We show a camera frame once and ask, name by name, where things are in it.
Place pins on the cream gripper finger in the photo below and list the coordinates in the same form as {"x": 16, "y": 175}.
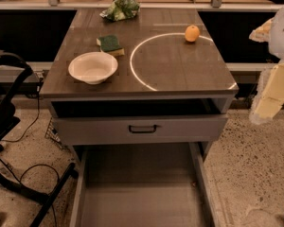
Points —
{"x": 262, "y": 33}
{"x": 270, "y": 95}

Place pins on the orange fruit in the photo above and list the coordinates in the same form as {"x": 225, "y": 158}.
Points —
{"x": 192, "y": 33}

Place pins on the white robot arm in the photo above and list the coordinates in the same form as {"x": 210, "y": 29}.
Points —
{"x": 276, "y": 43}

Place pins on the grey drawer cabinet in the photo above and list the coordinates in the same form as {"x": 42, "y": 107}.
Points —
{"x": 160, "y": 74}

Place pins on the open lower grey drawer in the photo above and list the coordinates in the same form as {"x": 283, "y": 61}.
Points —
{"x": 146, "y": 185}

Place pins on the green chip bag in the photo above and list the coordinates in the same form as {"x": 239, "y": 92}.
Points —
{"x": 121, "y": 10}

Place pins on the green yellow sponge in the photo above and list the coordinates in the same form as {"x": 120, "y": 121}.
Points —
{"x": 110, "y": 44}

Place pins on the white bowl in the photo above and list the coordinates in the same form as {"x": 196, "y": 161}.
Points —
{"x": 93, "y": 67}

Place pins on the upper grey drawer with handle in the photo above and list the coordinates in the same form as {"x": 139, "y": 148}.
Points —
{"x": 87, "y": 131}

